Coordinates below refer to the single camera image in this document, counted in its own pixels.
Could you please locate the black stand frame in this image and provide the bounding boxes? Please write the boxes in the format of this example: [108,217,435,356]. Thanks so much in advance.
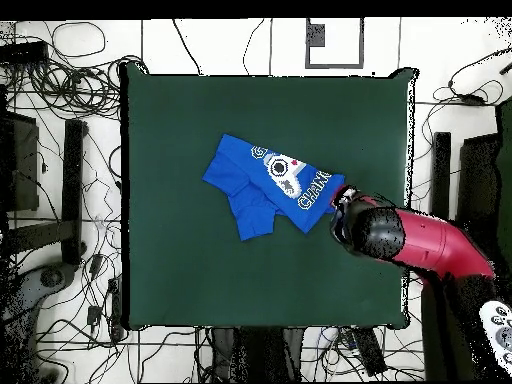
[432,131,452,221]
[7,118,87,267]

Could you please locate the black cable with connector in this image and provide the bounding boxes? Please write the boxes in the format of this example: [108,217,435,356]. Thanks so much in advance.
[433,47,512,107]

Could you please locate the thin black cable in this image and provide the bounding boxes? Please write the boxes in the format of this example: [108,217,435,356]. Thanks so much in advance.
[241,17,266,76]
[169,17,203,77]

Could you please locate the black box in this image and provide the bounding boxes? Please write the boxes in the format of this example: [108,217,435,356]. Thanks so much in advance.
[455,133,501,241]
[0,109,40,212]

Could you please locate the gray office chair base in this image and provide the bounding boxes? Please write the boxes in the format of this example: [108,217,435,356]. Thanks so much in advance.
[0,261,79,321]

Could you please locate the dark square floor tag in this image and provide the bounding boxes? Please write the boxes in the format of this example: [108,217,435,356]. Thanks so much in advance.
[306,23,326,47]

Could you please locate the black cable tangle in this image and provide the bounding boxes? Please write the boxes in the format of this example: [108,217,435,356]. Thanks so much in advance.
[0,21,149,121]

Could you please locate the black power strip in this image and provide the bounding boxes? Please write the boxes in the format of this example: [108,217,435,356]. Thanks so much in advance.
[106,275,123,341]
[345,326,388,377]
[0,40,50,65]

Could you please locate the green cloth on side table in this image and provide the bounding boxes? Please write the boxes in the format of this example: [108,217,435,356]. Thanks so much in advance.
[495,99,512,257]

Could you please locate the blue printed t-shirt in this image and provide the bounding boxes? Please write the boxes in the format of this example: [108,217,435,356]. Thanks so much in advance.
[201,132,346,242]

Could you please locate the dark green table cloth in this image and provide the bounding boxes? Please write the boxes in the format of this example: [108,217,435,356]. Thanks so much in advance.
[119,61,417,331]

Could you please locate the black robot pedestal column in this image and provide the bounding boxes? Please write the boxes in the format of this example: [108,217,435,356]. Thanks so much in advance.
[209,326,305,383]

